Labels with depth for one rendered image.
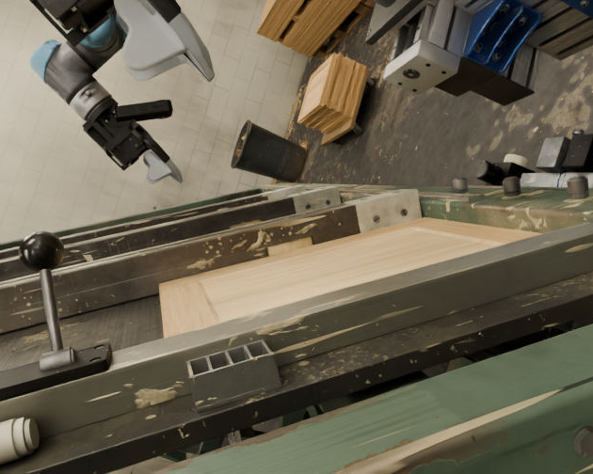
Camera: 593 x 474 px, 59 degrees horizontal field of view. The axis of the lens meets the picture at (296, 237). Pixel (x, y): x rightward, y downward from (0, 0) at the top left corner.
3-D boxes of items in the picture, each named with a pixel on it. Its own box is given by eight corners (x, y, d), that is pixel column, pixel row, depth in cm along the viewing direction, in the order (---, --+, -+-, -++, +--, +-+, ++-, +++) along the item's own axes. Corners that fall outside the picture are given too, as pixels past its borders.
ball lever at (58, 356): (79, 365, 43) (55, 220, 47) (29, 379, 42) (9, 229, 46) (89, 372, 46) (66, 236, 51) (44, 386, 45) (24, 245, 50)
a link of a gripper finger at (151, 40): (170, 116, 44) (88, 27, 42) (222, 69, 44) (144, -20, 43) (170, 108, 41) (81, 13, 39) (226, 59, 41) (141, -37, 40)
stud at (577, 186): (594, 197, 68) (591, 175, 67) (579, 201, 67) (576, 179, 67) (579, 197, 70) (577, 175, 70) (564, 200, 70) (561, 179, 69)
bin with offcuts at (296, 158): (313, 136, 522) (252, 113, 503) (299, 185, 514) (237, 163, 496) (296, 148, 571) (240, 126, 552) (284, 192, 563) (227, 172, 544)
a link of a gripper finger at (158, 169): (166, 197, 109) (132, 165, 107) (185, 178, 110) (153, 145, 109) (167, 195, 106) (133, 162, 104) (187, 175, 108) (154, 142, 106)
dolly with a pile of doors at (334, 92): (382, 71, 398) (335, 49, 387) (365, 134, 390) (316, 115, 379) (348, 96, 456) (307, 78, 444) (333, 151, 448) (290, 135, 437)
